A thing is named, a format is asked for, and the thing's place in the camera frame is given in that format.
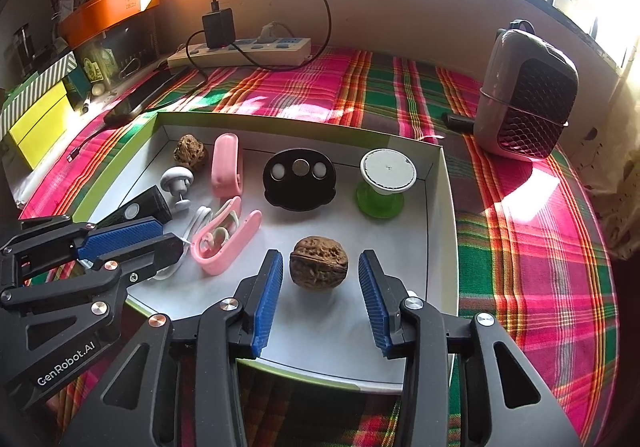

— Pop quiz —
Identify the pitted brown walnut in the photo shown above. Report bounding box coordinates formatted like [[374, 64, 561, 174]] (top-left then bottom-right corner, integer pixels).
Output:
[[173, 134, 208, 172]]

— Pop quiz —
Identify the black heater plug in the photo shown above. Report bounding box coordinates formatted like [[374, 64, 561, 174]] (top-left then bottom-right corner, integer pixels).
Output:
[[442, 113, 476, 132]]

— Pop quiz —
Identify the pink green plaid blanket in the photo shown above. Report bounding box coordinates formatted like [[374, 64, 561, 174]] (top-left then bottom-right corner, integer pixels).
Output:
[[17, 47, 621, 447]]

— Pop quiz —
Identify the green striped box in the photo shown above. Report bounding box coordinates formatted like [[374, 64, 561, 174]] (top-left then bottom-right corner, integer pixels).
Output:
[[0, 51, 78, 128]]

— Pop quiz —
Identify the white plug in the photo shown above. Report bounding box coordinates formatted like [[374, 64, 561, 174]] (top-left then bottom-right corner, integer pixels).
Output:
[[257, 21, 293, 44]]

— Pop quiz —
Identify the cream patterned curtain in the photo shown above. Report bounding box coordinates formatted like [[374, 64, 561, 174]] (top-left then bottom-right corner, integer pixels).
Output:
[[575, 52, 640, 263]]

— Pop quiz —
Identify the black bike light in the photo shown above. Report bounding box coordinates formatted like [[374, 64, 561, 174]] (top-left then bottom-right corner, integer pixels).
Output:
[[97, 186, 173, 230]]

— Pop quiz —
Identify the white usb cable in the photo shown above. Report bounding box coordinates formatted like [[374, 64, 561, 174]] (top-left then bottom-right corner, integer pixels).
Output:
[[150, 205, 213, 282]]

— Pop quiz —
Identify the white stand with green base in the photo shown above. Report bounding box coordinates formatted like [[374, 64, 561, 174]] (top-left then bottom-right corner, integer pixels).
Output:
[[356, 148, 419, 219]]

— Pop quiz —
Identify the black oval button holder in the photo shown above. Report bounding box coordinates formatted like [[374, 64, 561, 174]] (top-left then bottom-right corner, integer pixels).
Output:
[[262, 148, 337, 212]]

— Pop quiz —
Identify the ridged brown walnut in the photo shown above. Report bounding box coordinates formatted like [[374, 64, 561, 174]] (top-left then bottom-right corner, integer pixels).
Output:
[[289, 235, 349, 289]]

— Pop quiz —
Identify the green and white cardboard box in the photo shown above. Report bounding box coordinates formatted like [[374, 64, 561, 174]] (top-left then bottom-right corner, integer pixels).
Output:
[[72, 111, 460, 395]]

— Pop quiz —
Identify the beige power strip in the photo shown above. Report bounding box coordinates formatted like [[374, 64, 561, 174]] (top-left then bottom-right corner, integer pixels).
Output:
[[167, 36, 312, 70]]

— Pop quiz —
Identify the orange box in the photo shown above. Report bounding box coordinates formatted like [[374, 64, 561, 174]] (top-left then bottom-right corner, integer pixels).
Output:
[[57, 0, 161, 48]]

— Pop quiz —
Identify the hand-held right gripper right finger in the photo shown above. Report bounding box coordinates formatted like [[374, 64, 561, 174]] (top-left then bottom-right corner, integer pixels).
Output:
[[357, 249, 583, 447]]

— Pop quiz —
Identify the black smartphone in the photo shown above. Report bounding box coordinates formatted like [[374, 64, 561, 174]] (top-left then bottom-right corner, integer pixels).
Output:
[[102, 66, 193, 128]]

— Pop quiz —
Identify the pink clip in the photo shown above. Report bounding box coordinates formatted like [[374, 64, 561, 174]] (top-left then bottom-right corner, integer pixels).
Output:
[[191, 196, 263, 276]]

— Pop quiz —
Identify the black charger cable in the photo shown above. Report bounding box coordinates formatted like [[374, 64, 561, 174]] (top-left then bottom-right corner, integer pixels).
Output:
[[67, 0, 333, 162]]

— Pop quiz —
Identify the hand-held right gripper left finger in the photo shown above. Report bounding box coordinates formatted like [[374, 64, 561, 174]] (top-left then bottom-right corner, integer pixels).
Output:
[[59, 249, 284, 447]]

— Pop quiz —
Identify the yellow box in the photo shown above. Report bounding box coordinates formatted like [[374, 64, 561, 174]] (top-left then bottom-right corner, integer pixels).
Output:
[[7, 79, 71, 170]]

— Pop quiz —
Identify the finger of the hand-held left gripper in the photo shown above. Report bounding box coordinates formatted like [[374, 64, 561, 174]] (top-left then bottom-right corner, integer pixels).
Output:
[[0, 216, 164, 288], [0, 233, 184, 363]]

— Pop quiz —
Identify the black charger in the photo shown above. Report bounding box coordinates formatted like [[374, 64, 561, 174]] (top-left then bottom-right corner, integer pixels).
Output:
[[201, 8, 236, 48]]

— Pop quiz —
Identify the white mushroom-shaped knob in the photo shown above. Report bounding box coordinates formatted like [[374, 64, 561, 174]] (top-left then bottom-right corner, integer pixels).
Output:
[[160, 166, 195, 212]]

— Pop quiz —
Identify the grey space heater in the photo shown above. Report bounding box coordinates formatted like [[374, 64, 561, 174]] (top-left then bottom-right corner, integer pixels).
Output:
[[472, 19, 581, 162]]

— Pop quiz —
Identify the green label jar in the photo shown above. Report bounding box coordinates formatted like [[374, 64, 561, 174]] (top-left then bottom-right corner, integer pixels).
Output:
[[75, 47, 121, 88]]

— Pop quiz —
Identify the glass jar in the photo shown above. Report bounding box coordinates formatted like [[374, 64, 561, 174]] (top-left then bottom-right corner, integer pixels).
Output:
[[10, 24, 36, 78]]

